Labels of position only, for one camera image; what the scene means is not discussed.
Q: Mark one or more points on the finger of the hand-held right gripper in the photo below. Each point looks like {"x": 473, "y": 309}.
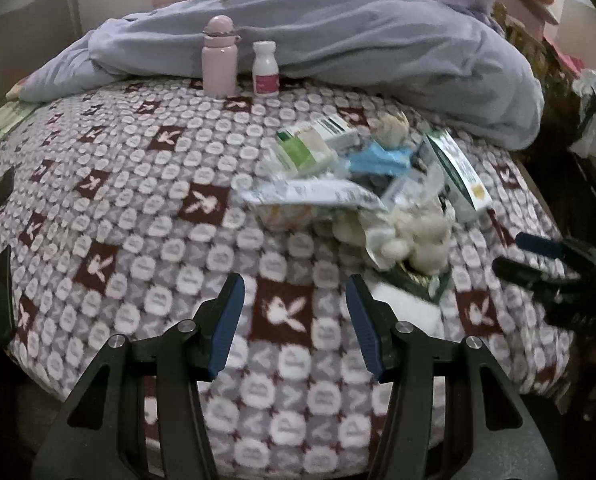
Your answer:
{"x": 518, "y": 270}
{"x": 538, "y": 246}

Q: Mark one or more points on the pink water bottle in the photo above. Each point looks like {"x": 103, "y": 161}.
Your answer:
{"x": 217, "y": 65}

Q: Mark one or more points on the dark green gold packet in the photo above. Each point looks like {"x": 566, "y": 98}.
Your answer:
{"x": 420, "y": 280}

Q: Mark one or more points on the white green medicine box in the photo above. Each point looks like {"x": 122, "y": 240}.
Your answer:
{"x": 335, "y": 130}

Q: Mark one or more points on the lavender duvet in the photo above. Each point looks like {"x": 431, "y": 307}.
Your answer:
{"x": 378, "y": 50}

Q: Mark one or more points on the pink storage box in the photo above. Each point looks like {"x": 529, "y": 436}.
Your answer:
{"x": 528, "y": 7}

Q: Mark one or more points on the small black object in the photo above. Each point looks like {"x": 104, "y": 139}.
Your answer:
{"x": 2, "y": 190}

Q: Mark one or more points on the clear plastic bag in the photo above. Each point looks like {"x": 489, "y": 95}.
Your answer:
{"x": 413, "y": 182}

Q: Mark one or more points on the long white plastic wrapper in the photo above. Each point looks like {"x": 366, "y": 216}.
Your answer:
{"x": 303, "y": 194}

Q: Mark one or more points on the green band tissue pack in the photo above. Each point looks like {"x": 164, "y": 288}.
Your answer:
{"x": 293, "y": 152}

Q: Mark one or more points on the white green milk carton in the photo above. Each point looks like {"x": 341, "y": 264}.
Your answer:
{"x": 458, "y": 170}

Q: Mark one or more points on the white plastic bag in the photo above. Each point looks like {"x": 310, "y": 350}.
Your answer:
{"x": 595, "y": 110}

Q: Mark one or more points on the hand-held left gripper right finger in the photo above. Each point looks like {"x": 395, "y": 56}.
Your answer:
{"x": 363, "y": 325}

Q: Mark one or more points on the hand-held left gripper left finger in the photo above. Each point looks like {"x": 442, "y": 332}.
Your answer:
{"x": 227, "y": 320}

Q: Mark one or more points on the printed blanket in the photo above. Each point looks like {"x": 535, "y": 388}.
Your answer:
{"x": 127, "y": 210}

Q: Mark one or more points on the blue snack packet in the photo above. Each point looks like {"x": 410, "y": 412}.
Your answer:
{"x": 383, "y": 160}

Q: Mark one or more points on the white pink-label medicine bottle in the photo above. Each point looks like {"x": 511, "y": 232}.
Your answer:
{"x": 264, "y": 67}

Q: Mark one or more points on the flat white paper tissue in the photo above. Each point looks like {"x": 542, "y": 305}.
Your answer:
{"x": 408, "y": 310}

